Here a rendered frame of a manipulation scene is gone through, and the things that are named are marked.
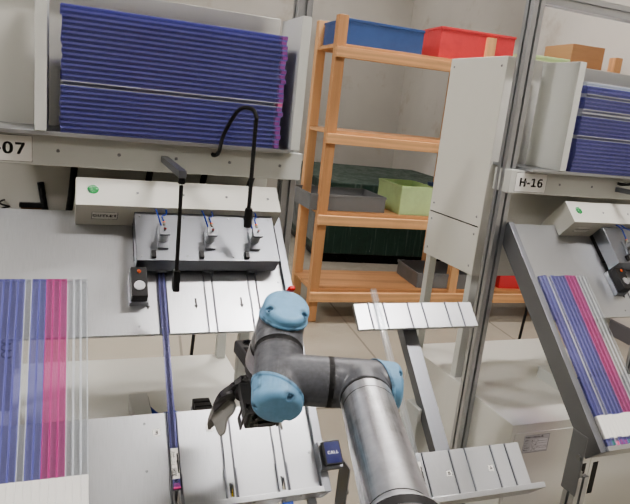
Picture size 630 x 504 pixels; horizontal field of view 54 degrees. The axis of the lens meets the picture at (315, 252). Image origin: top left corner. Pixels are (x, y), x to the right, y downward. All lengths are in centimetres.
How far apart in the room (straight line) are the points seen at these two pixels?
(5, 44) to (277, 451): 112
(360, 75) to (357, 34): 511
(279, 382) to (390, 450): 22
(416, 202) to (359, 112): 494
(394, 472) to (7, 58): 133
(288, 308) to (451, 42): 380
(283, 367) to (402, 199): 368
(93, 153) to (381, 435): 102
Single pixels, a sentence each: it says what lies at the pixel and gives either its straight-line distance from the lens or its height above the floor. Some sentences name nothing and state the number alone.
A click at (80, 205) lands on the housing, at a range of 151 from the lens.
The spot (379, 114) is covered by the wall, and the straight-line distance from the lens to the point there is 950.
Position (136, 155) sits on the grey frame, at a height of 135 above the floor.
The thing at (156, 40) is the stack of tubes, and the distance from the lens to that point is 151.
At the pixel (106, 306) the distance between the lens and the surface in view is 146.
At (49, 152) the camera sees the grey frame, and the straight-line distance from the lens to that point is 154.
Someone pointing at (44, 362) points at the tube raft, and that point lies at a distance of 139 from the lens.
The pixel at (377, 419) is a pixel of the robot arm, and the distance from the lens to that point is 79.
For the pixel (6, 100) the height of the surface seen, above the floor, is 144.
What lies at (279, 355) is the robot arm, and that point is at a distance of 91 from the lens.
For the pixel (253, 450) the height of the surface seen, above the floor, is 78.
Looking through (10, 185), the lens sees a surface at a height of 124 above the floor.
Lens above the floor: 150
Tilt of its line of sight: 13 degrees down
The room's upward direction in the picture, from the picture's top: 6 degrees clockwise
